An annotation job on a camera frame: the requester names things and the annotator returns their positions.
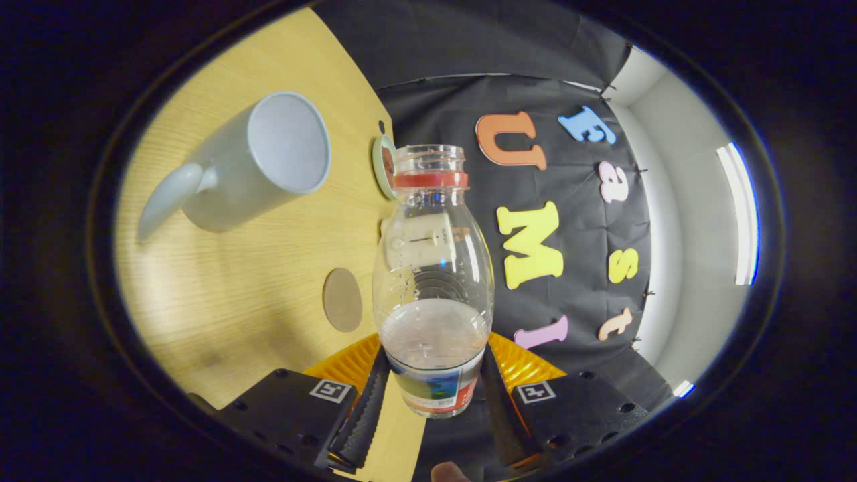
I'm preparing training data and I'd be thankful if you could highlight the long ceiling light panel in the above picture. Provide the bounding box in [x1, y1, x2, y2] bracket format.
[716, 142, 761, 287]

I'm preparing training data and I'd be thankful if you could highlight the white cup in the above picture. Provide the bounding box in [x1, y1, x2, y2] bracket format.
[137, 92, 332, 243]

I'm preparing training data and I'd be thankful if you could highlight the white toaster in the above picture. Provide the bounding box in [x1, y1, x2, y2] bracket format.
[380, 213, 473, 270]

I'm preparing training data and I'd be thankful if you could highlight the pale green plate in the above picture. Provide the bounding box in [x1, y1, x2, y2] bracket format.
[372, 134, 399, 200]

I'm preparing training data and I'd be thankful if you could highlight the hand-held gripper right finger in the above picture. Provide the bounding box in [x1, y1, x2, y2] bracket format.
[479, 331, 650, 469]

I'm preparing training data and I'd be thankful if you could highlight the round brown coaster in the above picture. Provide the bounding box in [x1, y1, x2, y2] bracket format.
[323, 268, 364, 333]

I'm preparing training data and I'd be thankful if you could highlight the clear plastic juice bottle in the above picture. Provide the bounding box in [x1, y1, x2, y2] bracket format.
[372, 144, 496, 420]

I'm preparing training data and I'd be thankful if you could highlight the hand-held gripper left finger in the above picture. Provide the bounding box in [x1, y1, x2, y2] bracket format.
[187, 333, 392, 473]

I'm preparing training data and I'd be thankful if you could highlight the wooden table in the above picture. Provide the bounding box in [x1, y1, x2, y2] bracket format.
[114, 7, 436, 480]

